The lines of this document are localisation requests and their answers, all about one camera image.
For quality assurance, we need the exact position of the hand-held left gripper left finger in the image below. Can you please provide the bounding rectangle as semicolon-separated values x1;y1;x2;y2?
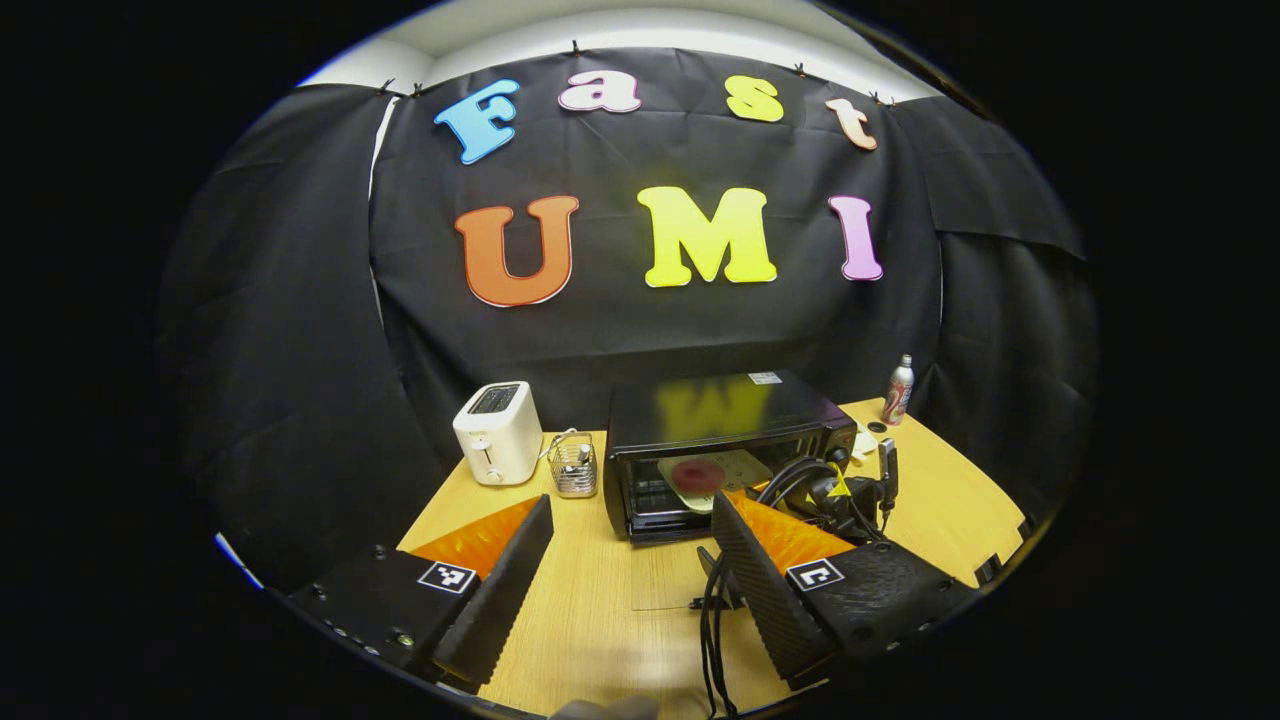
290;494;555;694

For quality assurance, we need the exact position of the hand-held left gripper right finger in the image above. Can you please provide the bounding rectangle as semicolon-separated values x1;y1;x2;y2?
710;490;979;691

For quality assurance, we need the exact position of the pink round food piece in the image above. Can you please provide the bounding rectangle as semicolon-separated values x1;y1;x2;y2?
670;459;728;494

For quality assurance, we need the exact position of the black electric oven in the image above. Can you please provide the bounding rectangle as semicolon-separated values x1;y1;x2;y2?
603;370;859;613

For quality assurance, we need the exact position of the silver and red drink bottle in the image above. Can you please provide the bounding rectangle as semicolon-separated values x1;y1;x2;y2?
882;354;915;427

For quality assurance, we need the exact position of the white toaster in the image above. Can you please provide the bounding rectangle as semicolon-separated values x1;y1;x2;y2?
452;381;544;487

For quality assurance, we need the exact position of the black backdrop cloth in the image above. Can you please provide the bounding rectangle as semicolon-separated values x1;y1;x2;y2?
160;45;1101;591

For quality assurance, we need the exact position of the black cable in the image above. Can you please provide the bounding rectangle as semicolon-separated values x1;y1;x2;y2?
697;548;746;719

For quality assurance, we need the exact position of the metal wire basket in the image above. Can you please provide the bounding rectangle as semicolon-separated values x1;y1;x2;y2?
548;430;599;499

